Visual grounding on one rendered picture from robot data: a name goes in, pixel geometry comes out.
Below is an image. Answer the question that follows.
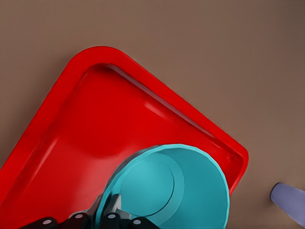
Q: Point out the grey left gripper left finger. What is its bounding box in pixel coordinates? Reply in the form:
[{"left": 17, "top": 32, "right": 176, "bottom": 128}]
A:
[{"left": 58, "top": 194, "right": 103, "bottom": 229}]

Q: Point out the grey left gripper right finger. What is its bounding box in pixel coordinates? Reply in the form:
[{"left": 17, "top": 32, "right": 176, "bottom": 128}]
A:
[{"left": 102, "top": 194, "right": 132, "bottom": 229}]

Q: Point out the teal bowl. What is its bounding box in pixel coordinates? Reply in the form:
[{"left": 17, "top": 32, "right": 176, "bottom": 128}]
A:
[{"left": 94, "top": 143, "right": 232, "bottom": 229}]

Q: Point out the red plastic tray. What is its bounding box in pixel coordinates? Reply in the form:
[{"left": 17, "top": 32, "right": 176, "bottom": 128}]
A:
[{"left": 0, "top": 46, "right": 250, "bottom": 229}]

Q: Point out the lavender cup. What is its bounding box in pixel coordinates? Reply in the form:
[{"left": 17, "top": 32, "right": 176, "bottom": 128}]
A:
[{"left": 270, "top": 182, "right": 305, "bottom": 227}]

